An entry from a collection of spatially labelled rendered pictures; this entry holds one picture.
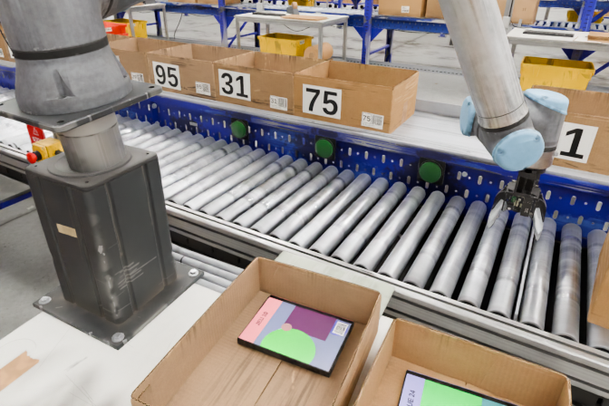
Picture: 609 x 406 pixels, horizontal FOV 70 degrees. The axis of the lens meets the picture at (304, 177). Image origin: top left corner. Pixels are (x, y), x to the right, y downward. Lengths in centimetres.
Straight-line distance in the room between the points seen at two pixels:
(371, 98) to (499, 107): 75
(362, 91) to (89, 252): 102
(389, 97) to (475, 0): 78
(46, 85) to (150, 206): 31
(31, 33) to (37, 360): 59
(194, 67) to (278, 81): 43
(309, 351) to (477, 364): 29
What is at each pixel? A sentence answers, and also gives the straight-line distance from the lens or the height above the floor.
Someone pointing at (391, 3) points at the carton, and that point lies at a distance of 605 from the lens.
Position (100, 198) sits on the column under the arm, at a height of 105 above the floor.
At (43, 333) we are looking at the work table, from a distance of 108.
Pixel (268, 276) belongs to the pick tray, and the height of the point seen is 80.
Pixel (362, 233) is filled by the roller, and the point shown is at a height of 75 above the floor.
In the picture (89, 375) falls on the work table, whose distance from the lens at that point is 96.
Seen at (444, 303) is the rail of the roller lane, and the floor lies 74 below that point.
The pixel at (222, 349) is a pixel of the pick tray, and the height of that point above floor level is 76.
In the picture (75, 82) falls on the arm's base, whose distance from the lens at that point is 82.
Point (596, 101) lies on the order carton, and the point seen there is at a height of 102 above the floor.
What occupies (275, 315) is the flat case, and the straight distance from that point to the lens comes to 93.
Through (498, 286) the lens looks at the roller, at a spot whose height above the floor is 75.
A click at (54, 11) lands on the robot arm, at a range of 81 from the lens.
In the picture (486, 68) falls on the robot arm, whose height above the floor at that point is 126.
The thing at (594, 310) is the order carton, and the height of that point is 78.
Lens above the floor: 143
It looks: 26 degrees down
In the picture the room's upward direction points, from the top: straight up
